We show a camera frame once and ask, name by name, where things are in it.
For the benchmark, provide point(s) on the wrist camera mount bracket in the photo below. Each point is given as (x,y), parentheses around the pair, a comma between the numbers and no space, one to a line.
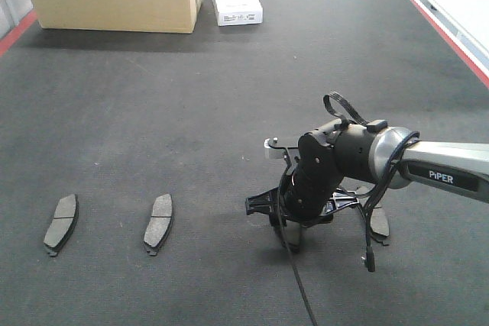
(278,148)

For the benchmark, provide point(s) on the black conveyor belt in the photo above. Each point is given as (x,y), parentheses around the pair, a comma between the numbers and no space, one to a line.
(122,118)

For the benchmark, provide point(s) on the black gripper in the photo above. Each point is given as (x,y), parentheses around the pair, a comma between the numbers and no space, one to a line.
(327,156)

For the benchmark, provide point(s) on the silver Piper robot arm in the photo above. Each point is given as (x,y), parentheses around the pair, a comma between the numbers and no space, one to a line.
(392,157)

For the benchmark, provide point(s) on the grey brake pad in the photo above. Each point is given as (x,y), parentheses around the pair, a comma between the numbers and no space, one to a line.
(293,232)
(379,227)
(159,225)
(61,227)

